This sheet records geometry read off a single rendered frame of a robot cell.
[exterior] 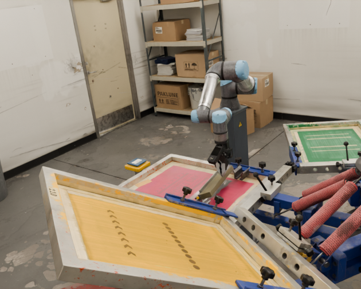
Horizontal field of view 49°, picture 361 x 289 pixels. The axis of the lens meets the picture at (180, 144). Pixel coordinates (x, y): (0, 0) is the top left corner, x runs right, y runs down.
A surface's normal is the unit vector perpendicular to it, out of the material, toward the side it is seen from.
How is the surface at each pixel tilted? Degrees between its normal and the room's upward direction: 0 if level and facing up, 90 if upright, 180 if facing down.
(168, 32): 90
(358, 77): 90
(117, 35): 90
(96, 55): 90
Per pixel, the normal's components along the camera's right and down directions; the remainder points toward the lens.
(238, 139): 0.73, 0.18
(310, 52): -0.61, 0.36
